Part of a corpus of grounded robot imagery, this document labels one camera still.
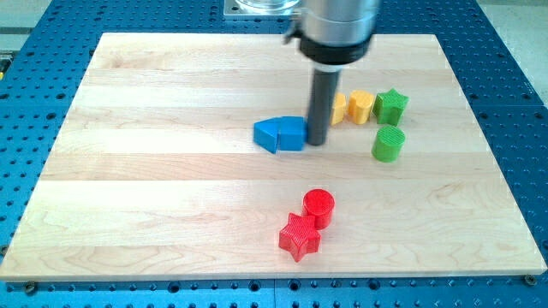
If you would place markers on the green cylinder block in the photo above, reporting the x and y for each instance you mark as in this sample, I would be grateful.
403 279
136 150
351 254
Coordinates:
388 143

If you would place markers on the green star block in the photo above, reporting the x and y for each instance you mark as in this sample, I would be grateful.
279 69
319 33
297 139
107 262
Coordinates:
389 107

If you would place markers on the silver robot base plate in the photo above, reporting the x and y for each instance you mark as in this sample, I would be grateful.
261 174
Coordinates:
247 8

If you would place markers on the yellow block behind rod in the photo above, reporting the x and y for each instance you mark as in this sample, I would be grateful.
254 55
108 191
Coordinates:
338 109

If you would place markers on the light wooden board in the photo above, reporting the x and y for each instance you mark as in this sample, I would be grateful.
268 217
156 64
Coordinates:
154 174

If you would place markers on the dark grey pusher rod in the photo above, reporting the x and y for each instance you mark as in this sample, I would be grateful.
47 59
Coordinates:
322 95

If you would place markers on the blue square block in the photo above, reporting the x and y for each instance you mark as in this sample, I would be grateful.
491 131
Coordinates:
292 133

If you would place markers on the red cylinder block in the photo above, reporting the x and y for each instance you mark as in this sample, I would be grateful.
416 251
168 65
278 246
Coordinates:
319 204

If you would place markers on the blue triangular block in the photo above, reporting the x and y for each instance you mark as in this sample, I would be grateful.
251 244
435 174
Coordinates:
266 132

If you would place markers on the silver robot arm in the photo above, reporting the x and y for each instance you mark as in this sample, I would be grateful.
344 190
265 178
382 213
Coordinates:
333 33

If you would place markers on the red star block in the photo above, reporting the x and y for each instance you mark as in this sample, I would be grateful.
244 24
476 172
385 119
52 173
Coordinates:
299 236

